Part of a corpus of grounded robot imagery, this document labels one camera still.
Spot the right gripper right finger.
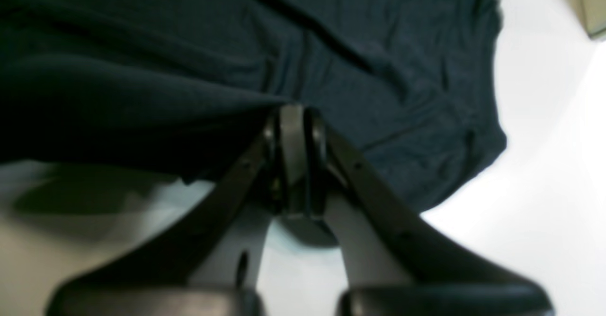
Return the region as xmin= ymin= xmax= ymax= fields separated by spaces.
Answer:
xmin=308 ymin=112 xmax=553 ymax=316

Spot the black t-shirt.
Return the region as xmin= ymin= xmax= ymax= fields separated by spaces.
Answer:
xmin=1 ymin=0 xmax=507 ymax=212

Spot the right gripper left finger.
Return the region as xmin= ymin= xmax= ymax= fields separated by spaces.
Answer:
xmin=47 ymin=105 xmax=309 ymax=316

